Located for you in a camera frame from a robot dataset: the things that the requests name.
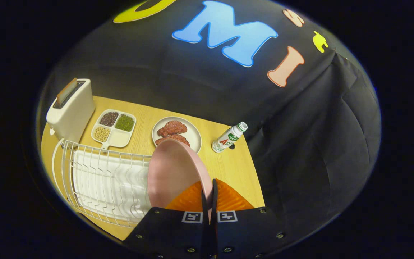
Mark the pile of yellow soybeans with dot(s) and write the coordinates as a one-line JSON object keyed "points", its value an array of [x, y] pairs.
{"points": [[102, 134]]}

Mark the pile of dark red beans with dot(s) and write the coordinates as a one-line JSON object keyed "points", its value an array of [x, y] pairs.
{"points": [[109, 119]]}

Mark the black backdrop cloth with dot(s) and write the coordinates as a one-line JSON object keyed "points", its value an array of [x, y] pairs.
{"points": [[300, 144]]}

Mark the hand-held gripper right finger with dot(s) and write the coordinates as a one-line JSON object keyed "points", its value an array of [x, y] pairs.
{"points": [[246, 233]]}

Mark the pink plate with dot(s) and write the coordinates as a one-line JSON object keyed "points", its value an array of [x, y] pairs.
{"points": [[171, 172]]}

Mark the white drink bottle green label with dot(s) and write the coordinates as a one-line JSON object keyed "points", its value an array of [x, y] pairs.
{"points": [[226, 138]]}

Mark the beige round plate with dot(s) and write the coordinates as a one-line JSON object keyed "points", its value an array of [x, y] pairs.
{"points": [[192, 135]]}

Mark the red meat piece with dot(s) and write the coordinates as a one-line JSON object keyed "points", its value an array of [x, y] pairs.
{"points": [[173, 127], [173, 139]]}

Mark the pile of green beans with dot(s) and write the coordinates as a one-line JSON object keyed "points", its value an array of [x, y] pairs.
{"points": [[124, 123]]}

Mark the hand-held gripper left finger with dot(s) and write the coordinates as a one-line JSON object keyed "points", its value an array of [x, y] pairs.
{"points": [[171, 233]]}

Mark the brown toast slice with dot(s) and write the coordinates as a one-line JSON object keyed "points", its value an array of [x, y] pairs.
{"points": [[67, 91]]}

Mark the white divided tray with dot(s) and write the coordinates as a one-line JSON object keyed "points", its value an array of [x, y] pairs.
{"points": [[120, 138]]}

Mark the white toaster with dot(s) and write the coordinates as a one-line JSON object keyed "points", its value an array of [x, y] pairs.
{"points": [[72, 115]]}

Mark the white drip tray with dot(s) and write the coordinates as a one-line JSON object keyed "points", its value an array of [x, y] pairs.
{"points": [[120, 187]]}

